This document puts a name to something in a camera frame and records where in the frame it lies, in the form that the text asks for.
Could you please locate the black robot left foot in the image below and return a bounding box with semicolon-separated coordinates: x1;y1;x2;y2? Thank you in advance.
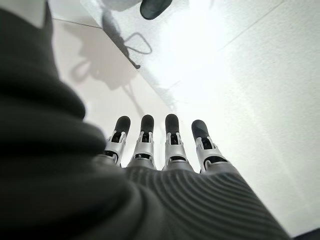
139;0;174;21

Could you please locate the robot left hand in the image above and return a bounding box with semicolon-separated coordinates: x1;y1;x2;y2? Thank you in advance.
0;0;292;240

